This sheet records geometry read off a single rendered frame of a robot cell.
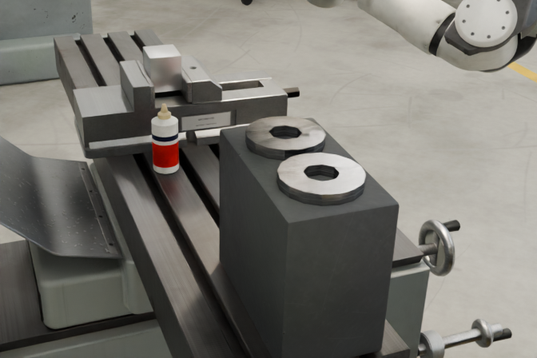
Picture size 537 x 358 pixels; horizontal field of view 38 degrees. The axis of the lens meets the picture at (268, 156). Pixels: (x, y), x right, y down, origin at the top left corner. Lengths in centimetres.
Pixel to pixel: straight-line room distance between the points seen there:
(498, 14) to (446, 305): 160
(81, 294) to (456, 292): 163
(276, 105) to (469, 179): 205
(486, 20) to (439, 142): 255
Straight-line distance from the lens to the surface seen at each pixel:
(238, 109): 129
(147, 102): 124
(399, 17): 110
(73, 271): 119
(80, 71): 162
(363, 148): 344
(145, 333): 125
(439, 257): 161
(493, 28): 104
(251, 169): 81
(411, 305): 144
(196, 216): 109
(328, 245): 75
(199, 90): 126
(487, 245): 287
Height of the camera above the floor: 150
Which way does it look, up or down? 27 degrees down
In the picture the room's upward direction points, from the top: 2 degrees clockwise
